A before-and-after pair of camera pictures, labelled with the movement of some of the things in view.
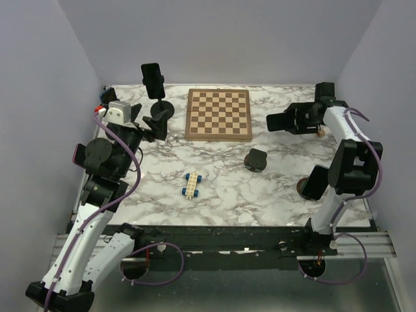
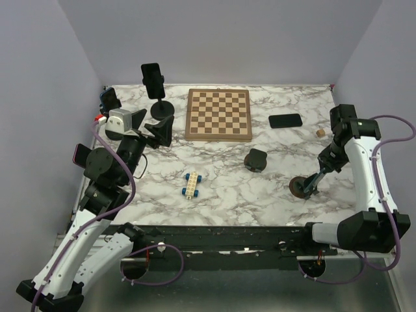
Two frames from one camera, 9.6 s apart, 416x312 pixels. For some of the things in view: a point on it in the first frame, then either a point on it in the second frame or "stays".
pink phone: [79, 156] stays
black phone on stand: [153, 80] stays
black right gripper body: [304, 118] → [334, 156]
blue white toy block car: [190, 190] stays
